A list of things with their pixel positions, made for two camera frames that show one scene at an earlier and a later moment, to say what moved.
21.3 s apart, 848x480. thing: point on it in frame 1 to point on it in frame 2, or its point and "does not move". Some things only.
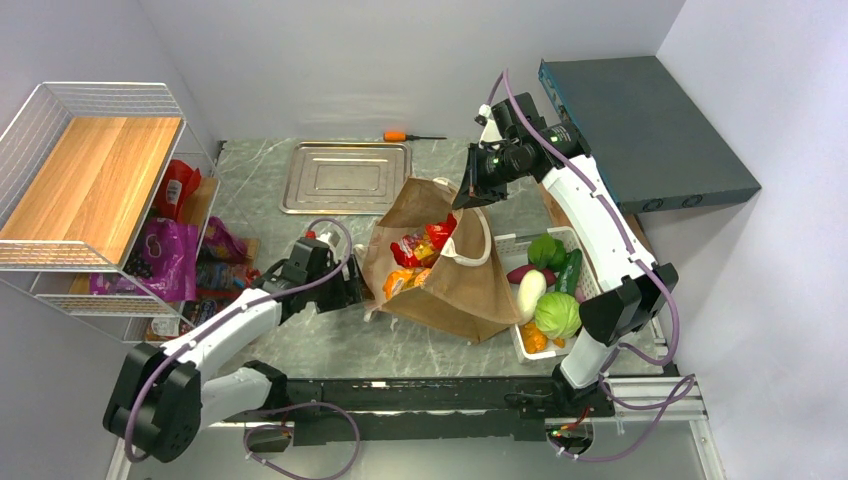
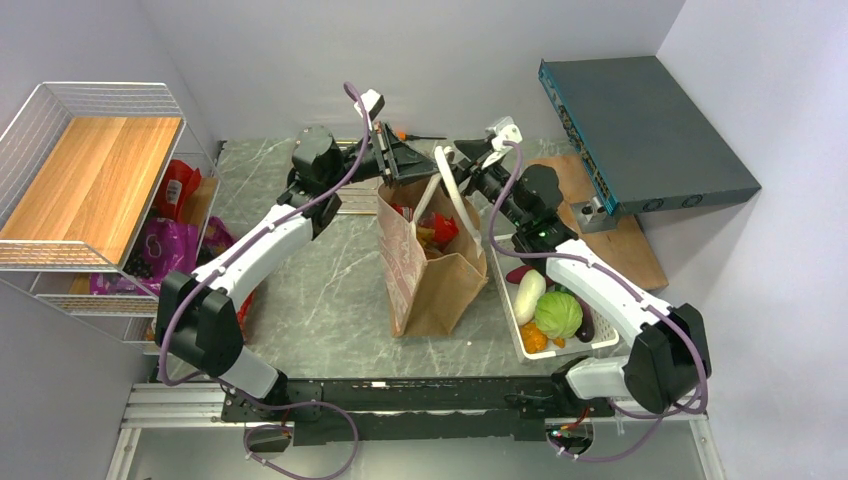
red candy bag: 421,250 to 443,229
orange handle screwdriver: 401,136 does not move
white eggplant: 531,285 does not move
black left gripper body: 338,291 to 372,162
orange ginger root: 534,341 does not move
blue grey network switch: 653,147 does not move
